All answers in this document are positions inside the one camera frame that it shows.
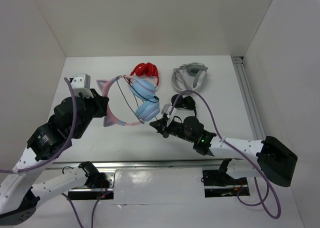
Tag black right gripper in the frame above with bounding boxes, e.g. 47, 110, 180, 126
149, 116, 195, 143

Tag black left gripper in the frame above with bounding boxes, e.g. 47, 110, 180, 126
73, 87, 109, 139

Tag pink blue cat-ear headphones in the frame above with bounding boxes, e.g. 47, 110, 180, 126
96, 75, 160, 128

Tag thin black audio cable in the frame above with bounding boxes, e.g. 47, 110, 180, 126
115, 74, 161, 125

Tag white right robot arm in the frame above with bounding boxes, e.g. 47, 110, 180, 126
150, 116, 298, 187

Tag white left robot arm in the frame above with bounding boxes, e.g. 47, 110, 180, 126
0, 88, 109, 226

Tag black on-ear headphones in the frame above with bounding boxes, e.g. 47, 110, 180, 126
171, 94, 197, 117

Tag red headphones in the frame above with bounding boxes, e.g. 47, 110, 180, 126
130, 62, 160, 88

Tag white grey gaming headset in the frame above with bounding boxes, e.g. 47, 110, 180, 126
171, 62, 208, 93

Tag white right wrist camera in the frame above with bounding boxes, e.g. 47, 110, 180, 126
161, 103, 177, 121

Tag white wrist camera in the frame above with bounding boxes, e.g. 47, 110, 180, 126
70, 73, 94, 99
161, 103, 177, 121

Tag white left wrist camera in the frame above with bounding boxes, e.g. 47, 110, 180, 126
70, 73, 94, 99

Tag aluminium table edge rail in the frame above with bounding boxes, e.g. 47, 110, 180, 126
42, 159, 226, 171

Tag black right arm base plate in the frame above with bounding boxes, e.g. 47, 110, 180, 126
200, 170, 250, 198

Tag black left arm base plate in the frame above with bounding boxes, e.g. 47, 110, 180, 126
66, 169, 116, 201

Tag aluminium side rail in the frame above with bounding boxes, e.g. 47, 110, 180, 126
231, 56, 266, 140

